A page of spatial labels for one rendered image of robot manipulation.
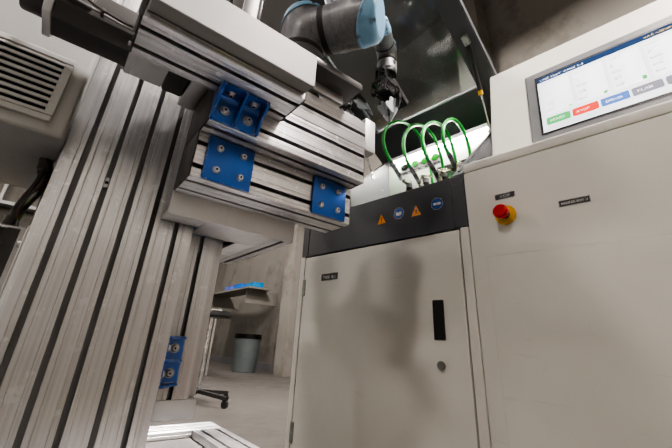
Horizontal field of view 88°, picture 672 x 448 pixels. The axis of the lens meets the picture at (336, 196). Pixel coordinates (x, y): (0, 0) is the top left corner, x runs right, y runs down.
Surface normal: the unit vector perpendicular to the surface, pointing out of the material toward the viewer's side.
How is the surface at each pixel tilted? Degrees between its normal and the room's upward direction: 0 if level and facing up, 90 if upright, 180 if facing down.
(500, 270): 90
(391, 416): 90
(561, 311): 90
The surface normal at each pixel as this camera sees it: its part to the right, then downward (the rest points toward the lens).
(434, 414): -0.70, -0.32
